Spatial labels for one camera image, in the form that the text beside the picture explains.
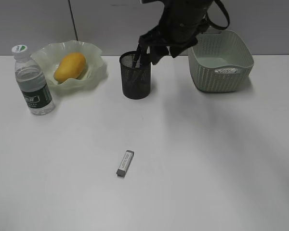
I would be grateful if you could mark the black mesh pen holder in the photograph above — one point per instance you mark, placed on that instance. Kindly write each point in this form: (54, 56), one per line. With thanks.
(136, 80)

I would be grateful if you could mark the pale green woven basket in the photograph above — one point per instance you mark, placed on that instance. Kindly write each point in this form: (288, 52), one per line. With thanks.
(215, 51)

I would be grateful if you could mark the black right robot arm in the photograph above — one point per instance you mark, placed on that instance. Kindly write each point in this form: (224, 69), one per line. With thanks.
(188, 13)

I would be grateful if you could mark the grey white eraser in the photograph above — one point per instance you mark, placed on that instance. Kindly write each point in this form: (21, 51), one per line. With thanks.
(125, 163)

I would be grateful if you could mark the clear water bottle green label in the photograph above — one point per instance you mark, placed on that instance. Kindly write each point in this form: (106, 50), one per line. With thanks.
(32, 82)

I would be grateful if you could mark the yellow mango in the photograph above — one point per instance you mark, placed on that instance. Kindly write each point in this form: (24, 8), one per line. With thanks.
(71, 66)

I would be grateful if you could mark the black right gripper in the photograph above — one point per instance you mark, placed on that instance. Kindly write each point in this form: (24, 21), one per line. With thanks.
(162, 41)

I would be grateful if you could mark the waste paper ball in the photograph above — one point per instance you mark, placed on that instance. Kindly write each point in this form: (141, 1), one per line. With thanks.
(227, 70)

